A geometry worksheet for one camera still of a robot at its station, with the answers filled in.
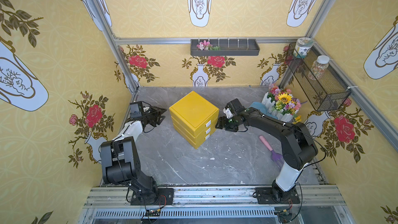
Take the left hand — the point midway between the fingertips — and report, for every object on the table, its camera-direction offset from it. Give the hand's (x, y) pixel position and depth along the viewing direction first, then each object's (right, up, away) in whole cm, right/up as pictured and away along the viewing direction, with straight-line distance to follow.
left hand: (161, 111), depth 92 cm
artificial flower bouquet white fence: (+69, +5, -3) cm, 69 cm away
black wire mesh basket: (+91, +13, -11) cm, 92 cm away
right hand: (+36, -8, +1) cm, 37 cm away
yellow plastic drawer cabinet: (+20, -3, -15) cm, 26 cm away
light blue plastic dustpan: (+66, +1, +16) cm, 68 cm away
